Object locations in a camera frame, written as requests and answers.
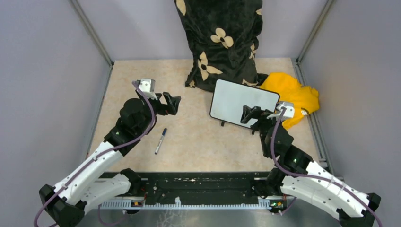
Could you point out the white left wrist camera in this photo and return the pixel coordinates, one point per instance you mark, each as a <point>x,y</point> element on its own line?
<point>146,86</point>

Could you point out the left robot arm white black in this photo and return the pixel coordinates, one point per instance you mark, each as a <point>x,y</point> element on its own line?
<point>69,200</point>

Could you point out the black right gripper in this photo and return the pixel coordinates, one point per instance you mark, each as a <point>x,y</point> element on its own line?
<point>248,113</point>

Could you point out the left aluminium frame post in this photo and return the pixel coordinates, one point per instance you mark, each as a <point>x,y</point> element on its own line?
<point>91,31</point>

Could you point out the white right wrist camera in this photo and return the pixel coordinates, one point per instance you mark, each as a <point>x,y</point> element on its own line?
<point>285,110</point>

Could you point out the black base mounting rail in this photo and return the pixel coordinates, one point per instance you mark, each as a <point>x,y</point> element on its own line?
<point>202,191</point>

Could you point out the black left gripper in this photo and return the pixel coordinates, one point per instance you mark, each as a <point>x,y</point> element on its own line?
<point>171,108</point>

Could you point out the blue capped whiteboard marker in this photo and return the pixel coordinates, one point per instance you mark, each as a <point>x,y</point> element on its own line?
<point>160,141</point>

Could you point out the small whiteboard black frame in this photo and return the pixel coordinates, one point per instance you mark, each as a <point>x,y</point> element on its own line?
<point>229,98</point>

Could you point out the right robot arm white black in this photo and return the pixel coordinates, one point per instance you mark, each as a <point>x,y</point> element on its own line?
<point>297,174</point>

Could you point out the aluminium frame post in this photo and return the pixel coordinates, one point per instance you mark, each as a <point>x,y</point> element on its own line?
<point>317,26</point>
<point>91,31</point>

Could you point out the right aluminium frame post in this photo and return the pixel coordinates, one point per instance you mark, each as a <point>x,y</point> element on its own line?
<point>317,26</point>

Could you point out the black floral plush blanket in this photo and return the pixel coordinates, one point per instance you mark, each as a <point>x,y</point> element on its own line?
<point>222,36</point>

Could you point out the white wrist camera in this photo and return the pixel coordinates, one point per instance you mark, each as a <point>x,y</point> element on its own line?
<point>146,86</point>
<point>285,110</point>

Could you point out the yellow folded garment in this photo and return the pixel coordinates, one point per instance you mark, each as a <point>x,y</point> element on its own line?
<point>304,98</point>

